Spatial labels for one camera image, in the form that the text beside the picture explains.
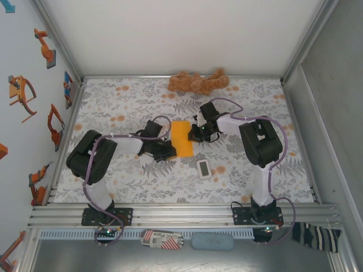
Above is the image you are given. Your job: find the floral patterned table mat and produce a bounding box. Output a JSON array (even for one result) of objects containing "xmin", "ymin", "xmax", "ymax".
[{"xmin": 53, "ymin": 78, "xmax": 315, "ymax": 204}]

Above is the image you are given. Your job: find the white digital timer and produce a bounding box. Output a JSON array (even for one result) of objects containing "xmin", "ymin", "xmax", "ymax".
[{"xmin": 196, "ymin": 159, "xmax": 212, "ymax": 180}]

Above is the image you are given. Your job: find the brown teddy bear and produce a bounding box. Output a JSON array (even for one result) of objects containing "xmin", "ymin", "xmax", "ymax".
[{"xmin": 167, "ymin": 67, "xmax": 230, "ymax": 96}]

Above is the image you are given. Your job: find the red white printed package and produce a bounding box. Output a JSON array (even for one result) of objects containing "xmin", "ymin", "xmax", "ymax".
[{"xmin": 140, "ymin": 229, "xmax": 184, "ymax": 250}]

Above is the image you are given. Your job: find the grey blue sponge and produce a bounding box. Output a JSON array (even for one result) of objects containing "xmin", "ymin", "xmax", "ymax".
[{"xmin": 191, "ymin": 232, "xmax": 235, "ymax": 252}]

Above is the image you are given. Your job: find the black white striped sock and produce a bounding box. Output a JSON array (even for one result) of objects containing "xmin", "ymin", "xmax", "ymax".
[{"xmin": 291, "ymin": 222, "xmax": 342, "ymax": 254}]

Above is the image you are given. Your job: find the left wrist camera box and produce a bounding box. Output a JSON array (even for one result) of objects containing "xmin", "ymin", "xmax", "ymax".
[{"xmin": 141, "ymin": 120, "xmax": 163, "ymax": 139}]

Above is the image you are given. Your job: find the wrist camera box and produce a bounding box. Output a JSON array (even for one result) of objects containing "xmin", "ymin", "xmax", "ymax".
[
  {"xmin": 141, "ymin": 120, "xmax": 163, "ymax": 139},
  {"xmin": 199, "ymin": 102, "xmax": 221, "ymax": 123}
]

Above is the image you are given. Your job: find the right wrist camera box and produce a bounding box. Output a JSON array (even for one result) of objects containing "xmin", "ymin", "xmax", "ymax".
[{"xmin": 199, "ymin": 102, "xmax": 221, "ymax": 123}]

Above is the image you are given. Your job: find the wide aluminium frame rail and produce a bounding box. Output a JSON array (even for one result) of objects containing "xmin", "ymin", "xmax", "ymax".
[{"xmin": 27, "ymin": 202, "xmax": 344, "ymax": 230}]

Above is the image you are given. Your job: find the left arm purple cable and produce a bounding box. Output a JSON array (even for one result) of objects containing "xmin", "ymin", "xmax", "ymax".
[{"xmin": 83, "ymin": 116, "xmax": 172, "ymax": 248}]

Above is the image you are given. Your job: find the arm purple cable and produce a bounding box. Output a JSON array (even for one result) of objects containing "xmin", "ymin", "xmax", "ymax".
[
  {"xmin": 208, "ymin": 97, "xmax": 297, "ymax": 246},
  {"xmin": 83, "ymin": 116, "xmax": 172, "ymax": 248}
]

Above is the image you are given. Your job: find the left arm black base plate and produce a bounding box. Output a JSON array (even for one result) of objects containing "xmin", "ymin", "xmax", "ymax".
[{"xmin": 81, "ymin": 207, "xmax": 134, "ymax": 227}]

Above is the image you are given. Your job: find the thin aluminium frame rail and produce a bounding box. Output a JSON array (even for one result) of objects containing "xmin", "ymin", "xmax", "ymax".
[{"xmin": 81, "ymin": 74, "xmax": 284, "ymax": 80}]

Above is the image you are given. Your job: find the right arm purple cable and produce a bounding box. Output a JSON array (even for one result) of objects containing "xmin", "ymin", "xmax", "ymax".
[{"xmin": 208, "ymin": 97, "xmax": 297, "ymax": 246}]

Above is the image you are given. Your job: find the aluminium side frame rail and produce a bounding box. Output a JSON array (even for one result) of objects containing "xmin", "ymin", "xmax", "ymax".
[
  {"xmin": 45, "ymin": 79, "xmax": 87, "ymax": 205},
  {"xmin": 280, "ymin": 79, "xmax": 323, "ymax": 205}
]

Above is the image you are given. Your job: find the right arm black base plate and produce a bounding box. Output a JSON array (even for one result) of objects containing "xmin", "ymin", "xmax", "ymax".
[{"xmin": 231, "ymin": 206, "xmax": 284, "ymax": 227}]

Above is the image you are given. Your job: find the blue orange wall sticker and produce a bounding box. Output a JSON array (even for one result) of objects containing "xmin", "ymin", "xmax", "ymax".
[{"xmin": 62, "ymin": 70, "xmax": 75, "ymax": 110}]

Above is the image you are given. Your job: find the white slotted cable duct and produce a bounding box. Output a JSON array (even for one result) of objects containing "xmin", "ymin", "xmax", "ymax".
[{"xmin": 38, "ymin": 228, "xmax": 255, "ymax": 240}]

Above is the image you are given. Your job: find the aluminium frame post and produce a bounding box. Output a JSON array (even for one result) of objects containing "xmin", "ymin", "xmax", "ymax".
[
  {"xmin": 31, "ymin": 0, "xmax": 86, "ymax": 84},
  {"xmin": 279, "ymin": 0, "xmax": 342, "ymax": 84}
]

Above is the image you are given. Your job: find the orange gripper claw wall sticker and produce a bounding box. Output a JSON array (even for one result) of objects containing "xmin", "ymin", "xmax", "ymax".
[{"xmin": 7, "ymin": 75, "xmax": 38, "ymax": 124}]

